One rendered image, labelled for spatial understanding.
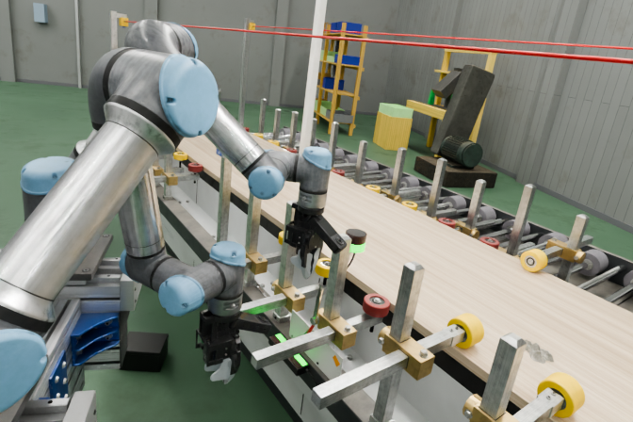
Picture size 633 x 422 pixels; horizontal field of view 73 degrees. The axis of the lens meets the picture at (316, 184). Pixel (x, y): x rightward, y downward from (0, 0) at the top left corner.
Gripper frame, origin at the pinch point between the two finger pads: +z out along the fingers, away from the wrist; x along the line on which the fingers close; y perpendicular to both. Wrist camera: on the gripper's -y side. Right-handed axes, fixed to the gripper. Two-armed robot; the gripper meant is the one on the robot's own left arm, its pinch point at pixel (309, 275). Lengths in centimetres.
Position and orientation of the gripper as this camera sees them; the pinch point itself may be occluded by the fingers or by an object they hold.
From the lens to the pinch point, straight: 119.8
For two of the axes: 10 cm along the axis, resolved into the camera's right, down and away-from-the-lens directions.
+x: -5.6, 1.8, -8.1
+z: -1.2, 9.5, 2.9
